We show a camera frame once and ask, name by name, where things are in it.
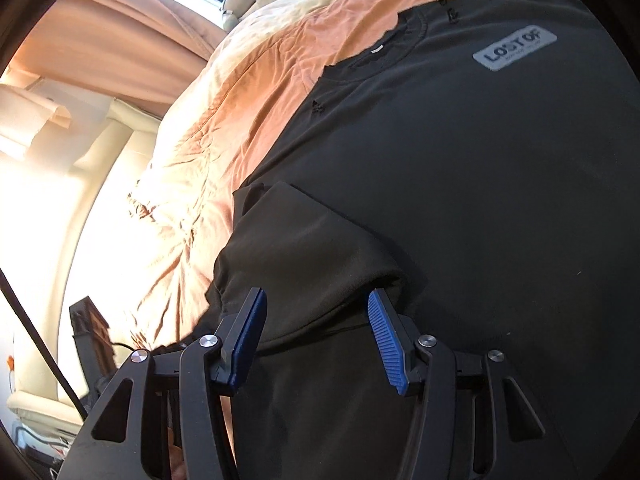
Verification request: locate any orange bed sheet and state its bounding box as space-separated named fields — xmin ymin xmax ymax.
xmin=127 ymin=0 xmax=561 ymax=356

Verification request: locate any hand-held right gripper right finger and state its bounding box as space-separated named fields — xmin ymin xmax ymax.
xmin=367 ymin=287 xmax=583 ymax=480

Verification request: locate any black cable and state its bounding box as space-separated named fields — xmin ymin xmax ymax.
xmin=0 ymin=267 xmax=88 ymax=418

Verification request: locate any pink curtain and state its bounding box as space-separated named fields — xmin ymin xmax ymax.
xmin=10 ymin=0 xmax=236 ymax=121

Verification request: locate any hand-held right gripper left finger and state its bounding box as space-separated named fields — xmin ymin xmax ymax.
xmin=62 ymin=287 xmax=268 ymax=480

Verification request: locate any black t-shirt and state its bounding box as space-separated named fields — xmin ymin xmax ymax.
xmin=150 ymin=0 xmax=640 ymax=480

